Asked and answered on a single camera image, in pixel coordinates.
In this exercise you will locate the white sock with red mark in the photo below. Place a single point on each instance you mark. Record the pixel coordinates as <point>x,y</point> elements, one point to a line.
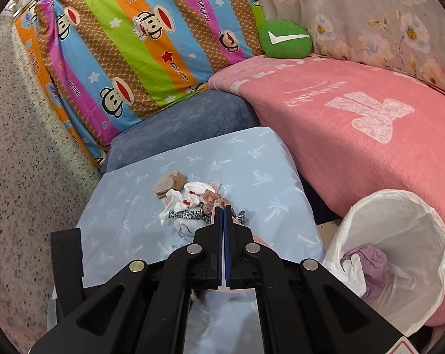
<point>187,195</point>

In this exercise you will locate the tan cardboard piece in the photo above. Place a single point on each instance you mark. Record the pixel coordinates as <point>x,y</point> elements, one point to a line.
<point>329,226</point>

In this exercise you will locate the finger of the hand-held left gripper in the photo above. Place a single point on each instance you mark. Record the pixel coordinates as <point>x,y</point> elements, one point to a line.
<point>67,265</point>

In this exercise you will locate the leopard print sock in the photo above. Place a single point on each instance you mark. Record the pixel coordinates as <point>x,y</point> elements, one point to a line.
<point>189,214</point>

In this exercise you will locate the white cloth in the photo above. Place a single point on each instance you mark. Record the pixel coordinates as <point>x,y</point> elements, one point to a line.
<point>355,276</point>

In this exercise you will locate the purple cloth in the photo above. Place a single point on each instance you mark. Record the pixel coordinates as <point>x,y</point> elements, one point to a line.
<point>370,265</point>

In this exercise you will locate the floral cloth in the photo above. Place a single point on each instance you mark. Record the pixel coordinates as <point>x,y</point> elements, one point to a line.
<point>373,7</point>

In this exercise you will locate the blue-grey velvet cushion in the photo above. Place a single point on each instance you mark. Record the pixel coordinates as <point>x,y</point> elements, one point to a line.
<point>178,125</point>

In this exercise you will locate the pink blanket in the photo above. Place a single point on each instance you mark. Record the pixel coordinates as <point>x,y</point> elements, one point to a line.
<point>336,155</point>

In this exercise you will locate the light blue palm print sheet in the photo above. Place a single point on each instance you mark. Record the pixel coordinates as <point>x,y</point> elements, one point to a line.
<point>133,210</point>

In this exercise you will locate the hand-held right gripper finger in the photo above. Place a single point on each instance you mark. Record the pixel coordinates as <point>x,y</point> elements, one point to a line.
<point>218,250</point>
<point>227,250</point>

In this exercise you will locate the green cushion with white tick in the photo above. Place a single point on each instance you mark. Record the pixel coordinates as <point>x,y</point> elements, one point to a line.
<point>281,48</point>

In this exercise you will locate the pink patterned sock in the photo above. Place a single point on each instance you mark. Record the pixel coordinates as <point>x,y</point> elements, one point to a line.
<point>209,196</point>

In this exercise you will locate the beige mesh sock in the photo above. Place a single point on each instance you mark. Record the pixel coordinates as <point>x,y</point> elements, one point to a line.
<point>163,190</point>

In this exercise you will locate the tan stocking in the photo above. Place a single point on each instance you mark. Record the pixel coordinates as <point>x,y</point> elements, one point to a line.
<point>178,180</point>

